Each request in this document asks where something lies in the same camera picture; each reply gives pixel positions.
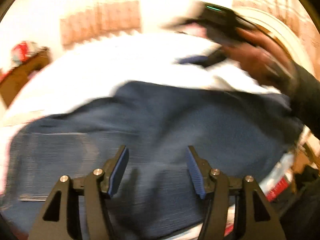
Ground dark blue denim jeans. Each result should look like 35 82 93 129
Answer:
1 82 303 239

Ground person's right hand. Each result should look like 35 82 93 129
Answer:
222 28 294 90

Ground red items on cabinet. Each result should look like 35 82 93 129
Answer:
11 41 48 67

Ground pink and blue bedspread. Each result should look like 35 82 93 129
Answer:
0 29 283 196

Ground cream round wooden headboard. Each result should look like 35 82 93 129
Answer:
234 6 315 76

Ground dark brown wooden cabinet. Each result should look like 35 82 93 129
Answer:
1 47 52 107

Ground beige patterned window curtain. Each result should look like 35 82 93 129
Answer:
60 0 142 49

